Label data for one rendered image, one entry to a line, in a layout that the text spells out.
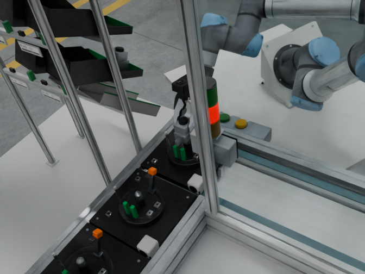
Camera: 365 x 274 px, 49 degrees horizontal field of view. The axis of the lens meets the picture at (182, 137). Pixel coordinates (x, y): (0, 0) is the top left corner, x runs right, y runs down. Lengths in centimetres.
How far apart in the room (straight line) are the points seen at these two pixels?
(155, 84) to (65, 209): 202
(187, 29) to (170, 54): 288
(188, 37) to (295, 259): 68
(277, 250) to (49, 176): 89
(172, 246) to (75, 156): 64
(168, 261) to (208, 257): 15
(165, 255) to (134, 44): 295
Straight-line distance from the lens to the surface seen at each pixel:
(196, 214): 122
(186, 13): 77
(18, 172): 169
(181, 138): 127
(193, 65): 83
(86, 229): 126
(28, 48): 116
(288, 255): 118
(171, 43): 382
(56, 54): 107
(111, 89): 148
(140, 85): 337
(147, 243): 116
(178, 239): 118
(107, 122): 173
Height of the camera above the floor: 196
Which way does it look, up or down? 44 degrees down
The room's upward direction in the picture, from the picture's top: 10 degrees counter-clockwise
